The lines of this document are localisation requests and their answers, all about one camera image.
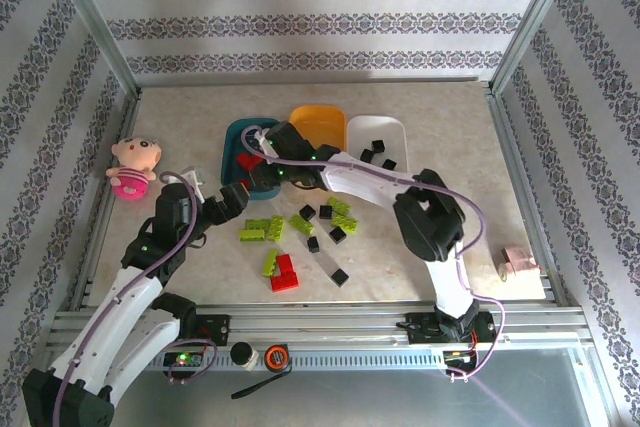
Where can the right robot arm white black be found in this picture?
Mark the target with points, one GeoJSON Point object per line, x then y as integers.
{"type": "Point", "coordinates": [360, 182]}

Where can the black capped small bottle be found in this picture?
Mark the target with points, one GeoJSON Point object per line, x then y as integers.
{"type": "Point", "coordinates": [244, 354]}

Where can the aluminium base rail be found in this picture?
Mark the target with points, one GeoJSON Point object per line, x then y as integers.
{"type": "Point", "coordinates": [325, 322]}

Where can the circuit board with green light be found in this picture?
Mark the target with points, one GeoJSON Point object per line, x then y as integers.
{"type": "Point", "coordinates": [182, 359]}

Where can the yellow plastic container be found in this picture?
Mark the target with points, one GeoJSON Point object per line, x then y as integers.
{"type": "Point", "coordinates": [320, 119]}

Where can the small pink box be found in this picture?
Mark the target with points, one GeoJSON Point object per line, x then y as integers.
{"type": "Point", "coordinates": [515, 263]}

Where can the aluminium frame post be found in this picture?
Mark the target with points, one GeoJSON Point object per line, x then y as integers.
{"type": "Point", "coordinates": [95, 22]}
{"type": "Point", "coordinates": [530, 22]}

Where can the pink plush doll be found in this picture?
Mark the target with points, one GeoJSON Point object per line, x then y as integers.
{"type": "Point", "coordinates": [132, 167]}

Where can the white plastic container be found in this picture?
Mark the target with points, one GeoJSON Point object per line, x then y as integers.
{"type": "Point", "coordinates": [380, 127]}

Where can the black square lego brick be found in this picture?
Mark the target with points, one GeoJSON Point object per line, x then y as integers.
{"type": "Point", "coordinates": [368, 154]}
{"type": "Point", "coordinates": [340, 277]}
{"type": "Point", "coordinates": [313, 244]}
{"type": "Point", "coordinates": [307, 212]}
{"type": "Point", "coordinates": [337, 234]}
{"type": "Point", "coordinates": [388, 164]}
{"type": "Point", "coordinates": [325, 212]}
{"type": "Point", "coordinates": [378, 145]}

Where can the aluminium frame rail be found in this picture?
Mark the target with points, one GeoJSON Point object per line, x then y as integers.
{"type": "Point", "coordinates": [510, 147]}
{"type": "Point", "coordinates": [129, 117]}
{"type": "Point", "coordinates": [300, 81]}

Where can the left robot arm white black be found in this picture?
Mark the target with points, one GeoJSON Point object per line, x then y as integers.
{"type": "Point", "coordinates": [130, 307]}

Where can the green lego brick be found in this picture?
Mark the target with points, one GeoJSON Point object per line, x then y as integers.
{"type": "Point", "coordinates": [345, 223]}
{"type": "Point", "coordinates": [257, 223]}
{"type": "Point", "coordinates": [276, 228]}
{"type": "Point", "coordinates": [339, 206]}
{"type": "Point", "coordinates": [270, 263]}
{"type": "Point", "coordinates": [301, 224]}
{"type": "Point", "coordinates": [251, 235]}

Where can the teal plastic container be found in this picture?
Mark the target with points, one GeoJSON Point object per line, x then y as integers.
{"type": "Point", "coordinates": [232, 147]}

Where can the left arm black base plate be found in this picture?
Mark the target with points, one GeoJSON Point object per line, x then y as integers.
{"type": "Point", "coordinates": [215, 329]}

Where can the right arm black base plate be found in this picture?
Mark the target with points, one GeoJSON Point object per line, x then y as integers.
{"type": "Point", "coordinates": [425, 329]}

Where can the red lego brick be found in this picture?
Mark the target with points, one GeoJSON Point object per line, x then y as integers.
{"type": "Point", "coordinates": [285, 262]}
{"type": "Point", "coordinates": [245, 182]}
{"type": "Point", "coordinates": [285, 281]}
{"type": "Point", "coordinates": [248, 161]}

